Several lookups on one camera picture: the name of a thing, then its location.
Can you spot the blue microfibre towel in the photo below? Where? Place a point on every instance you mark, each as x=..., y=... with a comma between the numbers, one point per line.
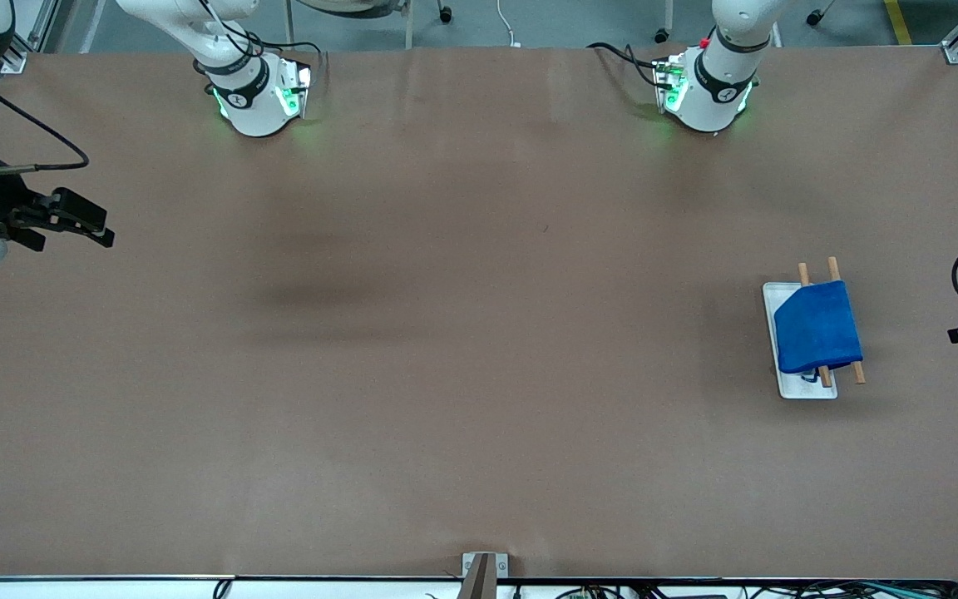
x=816, y=329

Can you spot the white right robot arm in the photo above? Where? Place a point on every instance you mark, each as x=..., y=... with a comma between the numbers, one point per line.
x=250, y=100

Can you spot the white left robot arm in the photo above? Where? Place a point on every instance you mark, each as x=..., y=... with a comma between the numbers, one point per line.
x=716, y=100

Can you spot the white rack with wooden rods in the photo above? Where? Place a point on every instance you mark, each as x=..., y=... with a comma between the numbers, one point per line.
x=807, y=387

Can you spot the black chair caster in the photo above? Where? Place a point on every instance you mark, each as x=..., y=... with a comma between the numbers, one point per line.
x=446, y=14
x=660, y=35
x=814, y=17

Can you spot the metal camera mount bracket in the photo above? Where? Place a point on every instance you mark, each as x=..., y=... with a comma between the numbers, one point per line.
x=483, y=574

